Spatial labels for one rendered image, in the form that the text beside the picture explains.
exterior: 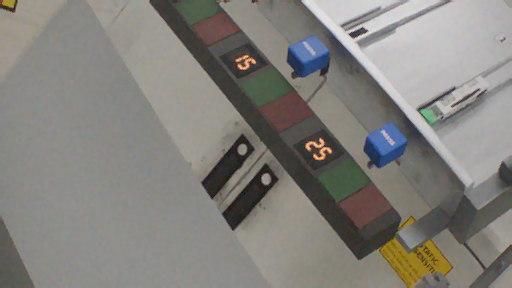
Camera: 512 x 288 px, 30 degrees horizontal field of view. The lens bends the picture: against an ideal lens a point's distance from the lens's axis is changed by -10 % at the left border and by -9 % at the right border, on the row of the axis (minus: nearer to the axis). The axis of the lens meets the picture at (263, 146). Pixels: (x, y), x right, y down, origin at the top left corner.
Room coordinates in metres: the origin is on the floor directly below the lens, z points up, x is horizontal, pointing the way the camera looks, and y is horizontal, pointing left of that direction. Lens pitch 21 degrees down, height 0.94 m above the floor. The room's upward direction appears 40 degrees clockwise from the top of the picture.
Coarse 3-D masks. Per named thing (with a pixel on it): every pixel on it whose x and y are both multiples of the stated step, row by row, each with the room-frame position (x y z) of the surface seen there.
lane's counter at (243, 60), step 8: (240, 48) 0.85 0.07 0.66; (248, 48) 0.86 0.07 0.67; (224, 56) 0.84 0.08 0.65; (232, 56) 0.85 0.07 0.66; (240, 56) 0.85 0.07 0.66; (248, 56) 0.85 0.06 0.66; (256, 56) 0.85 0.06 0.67; (232, 64) 0.84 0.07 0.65; (240, 64) 0.84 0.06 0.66; (248, 64) 0.84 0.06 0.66; (256, 64) 0.84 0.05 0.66; (264, 64) 0.85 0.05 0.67; (232, 72) 0.83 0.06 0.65; (240, 72) 0.83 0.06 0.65; (248, 72) 0.84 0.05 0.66
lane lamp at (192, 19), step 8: (192, 0) 0.89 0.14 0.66; (200, 0) 0.89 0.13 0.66; (208, 0) 0.89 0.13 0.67; (176, 8) 0.87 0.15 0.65; (184, 8) 0.88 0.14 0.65; (192, 8) 0.88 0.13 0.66; (200, 8) 0.88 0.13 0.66; (208, 8) 0.88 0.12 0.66; (216, 8) 0.88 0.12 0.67; (184, 16) 0.87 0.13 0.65; (192, 16) 0.87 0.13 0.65; (200, 16) 0.87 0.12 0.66; (208, 16) 0.87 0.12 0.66; (192, 24) 0.86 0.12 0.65
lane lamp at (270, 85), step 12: (264, 72) 0.84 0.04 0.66; (276, 72) 0.84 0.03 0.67; (240, 84) 0.82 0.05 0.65; (252, 84) 0.83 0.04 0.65; (264, 84) 0.83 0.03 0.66; (276, 84) 0.83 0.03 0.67; (288, 84) 0.84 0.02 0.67; (252, 96) 0.82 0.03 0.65; (264, 96) 0.82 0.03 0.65; (276, 96) 0.82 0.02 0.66
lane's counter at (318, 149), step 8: (312, 136) 0.80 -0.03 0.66; (320, 136) 0.80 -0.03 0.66; (328, 136) 0.81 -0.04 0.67; (296, 144) 0.79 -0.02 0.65; (304, 144) 0.79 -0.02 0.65; (312, 144) 0.80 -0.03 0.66; (320, 144) 0.80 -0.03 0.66; (328, 144) 0.80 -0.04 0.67; (336, 144) 0.80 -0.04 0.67; (304, 152) 0.79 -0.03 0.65; (312, 152) 0.79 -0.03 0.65; (320, 152) 0.79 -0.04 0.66; (328, 152) 0.79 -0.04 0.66; (336, 152) 0.80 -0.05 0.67; (312, 160) 0.78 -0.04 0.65; (320, 160) 0.79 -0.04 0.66; (328, 160) 0.79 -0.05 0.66; (312, 168) 0.78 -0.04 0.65
